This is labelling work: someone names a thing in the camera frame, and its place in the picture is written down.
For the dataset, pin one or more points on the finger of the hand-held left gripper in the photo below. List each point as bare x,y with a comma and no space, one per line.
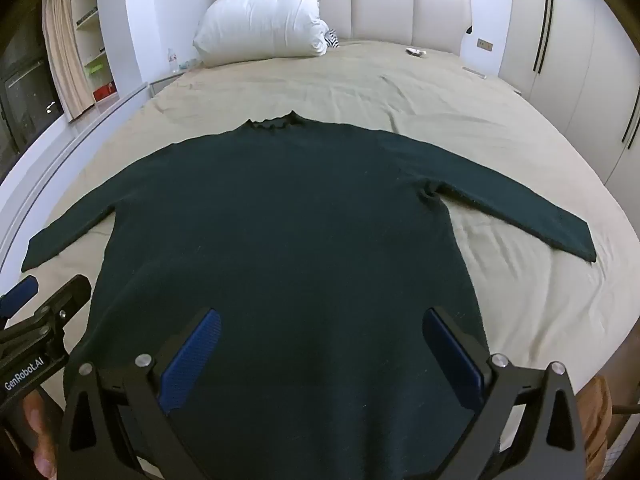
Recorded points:
70,297
20,292

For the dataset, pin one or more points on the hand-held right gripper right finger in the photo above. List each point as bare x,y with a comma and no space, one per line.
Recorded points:
455,355

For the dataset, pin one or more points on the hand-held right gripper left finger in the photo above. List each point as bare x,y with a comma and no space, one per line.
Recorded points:
192,360

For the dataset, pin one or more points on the dark green sweater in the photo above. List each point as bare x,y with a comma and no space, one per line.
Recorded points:
300,220

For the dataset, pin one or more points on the person's left hand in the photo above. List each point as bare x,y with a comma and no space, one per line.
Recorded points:
39,425

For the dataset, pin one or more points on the white window ledge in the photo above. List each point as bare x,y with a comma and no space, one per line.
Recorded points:
75,135

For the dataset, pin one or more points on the dark window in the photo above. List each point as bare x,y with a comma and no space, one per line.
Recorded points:
25,95

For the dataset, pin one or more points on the red box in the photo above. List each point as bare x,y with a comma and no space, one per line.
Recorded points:
104,92

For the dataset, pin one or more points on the green object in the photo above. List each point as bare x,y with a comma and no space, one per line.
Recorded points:
95,66

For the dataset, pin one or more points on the beige curtain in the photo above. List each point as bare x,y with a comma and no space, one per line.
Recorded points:
62,45

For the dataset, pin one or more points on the clear water bottle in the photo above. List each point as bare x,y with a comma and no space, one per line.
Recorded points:
173,60

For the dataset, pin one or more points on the bed with beige sheet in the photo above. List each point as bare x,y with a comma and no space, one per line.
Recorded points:
325,85

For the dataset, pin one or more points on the small white object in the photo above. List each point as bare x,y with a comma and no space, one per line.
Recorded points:
415,52

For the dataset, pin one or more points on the black and white striped cloth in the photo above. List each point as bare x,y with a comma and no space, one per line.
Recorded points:
332,40

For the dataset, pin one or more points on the white pillow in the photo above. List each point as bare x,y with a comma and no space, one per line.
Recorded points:
265,20

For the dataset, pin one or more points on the white wardrobe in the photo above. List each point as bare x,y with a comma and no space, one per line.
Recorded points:
575,35

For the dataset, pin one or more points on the beige padded headboard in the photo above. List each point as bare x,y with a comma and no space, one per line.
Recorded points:
380,5

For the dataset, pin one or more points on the wall socket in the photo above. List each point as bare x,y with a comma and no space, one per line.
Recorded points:
484,45

